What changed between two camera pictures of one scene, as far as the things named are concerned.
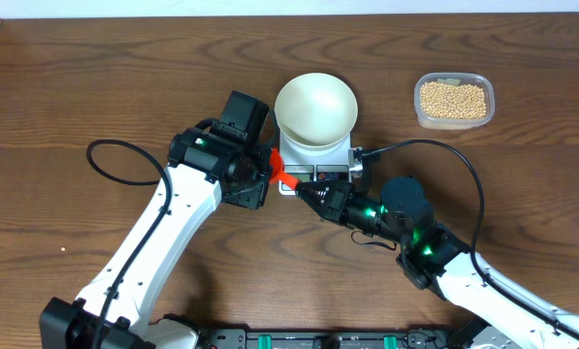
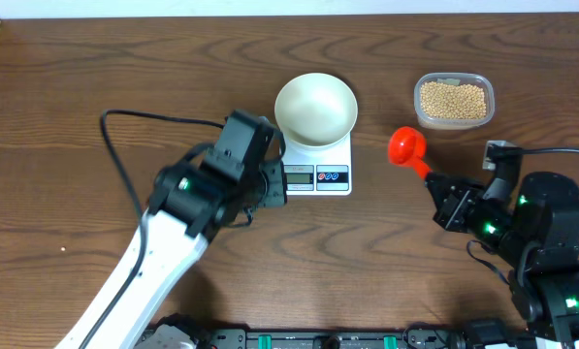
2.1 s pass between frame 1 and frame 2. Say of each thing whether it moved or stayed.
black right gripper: moved
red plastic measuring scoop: moved
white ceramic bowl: stayed
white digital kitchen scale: stayed
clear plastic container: stayed
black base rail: stayed
